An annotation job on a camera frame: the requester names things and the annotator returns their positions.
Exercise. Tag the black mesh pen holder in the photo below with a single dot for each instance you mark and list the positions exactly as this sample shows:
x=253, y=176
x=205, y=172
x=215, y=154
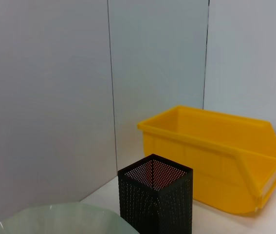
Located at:
x=152, y=209

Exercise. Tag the yellow plastic storage bin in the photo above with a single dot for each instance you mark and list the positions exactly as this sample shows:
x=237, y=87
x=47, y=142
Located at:
x=225, y=146

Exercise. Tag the pale green glass fruit bowl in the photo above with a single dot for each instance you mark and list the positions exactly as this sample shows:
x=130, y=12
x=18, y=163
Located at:
x=55, y=219

